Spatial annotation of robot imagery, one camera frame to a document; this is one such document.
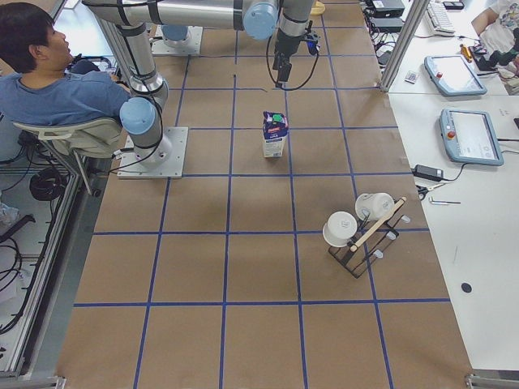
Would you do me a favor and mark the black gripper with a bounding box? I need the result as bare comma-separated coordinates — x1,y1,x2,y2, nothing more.
272,34,300,88

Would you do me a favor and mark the blue white milk carton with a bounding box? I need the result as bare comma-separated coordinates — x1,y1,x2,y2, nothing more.
263,111,289,158

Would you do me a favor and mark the wooden mug tree stand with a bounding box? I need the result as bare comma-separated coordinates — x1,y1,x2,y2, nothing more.
311,0,326,16

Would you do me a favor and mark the white smiley face mug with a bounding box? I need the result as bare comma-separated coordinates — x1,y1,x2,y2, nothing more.
355,193,394,221

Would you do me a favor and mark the white mug on rack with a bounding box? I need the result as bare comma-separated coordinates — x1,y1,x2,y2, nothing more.
323,211,358,248

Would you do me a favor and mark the black power brick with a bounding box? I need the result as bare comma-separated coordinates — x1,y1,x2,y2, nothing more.
411,165,444,182

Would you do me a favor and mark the teach pendant far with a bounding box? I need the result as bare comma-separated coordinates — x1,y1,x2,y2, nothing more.
424,55,487,96

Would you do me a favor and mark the teach pendant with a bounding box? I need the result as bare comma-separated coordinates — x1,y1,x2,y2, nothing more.
439,109,504,166
424,55,487,96

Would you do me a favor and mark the white keyboard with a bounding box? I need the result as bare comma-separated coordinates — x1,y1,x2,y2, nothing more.
424,1,456,37

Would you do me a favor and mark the grey office chair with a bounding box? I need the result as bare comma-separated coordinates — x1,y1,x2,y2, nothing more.
13,118,122,195

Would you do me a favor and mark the teach pendant near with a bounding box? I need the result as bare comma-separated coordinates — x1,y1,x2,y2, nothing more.
439,109,504,166

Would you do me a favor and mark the seated person in blue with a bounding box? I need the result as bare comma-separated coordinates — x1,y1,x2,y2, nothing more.
1,2,131,126

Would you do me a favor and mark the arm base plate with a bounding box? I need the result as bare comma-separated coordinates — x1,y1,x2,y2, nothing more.
117,127,188,179
151,25,203,57

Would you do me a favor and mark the aluminium frame post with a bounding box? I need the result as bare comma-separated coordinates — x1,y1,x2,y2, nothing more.
380,0,429,92

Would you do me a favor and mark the black wire cup rack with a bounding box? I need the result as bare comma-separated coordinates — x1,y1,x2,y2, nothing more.
328,197,410,279

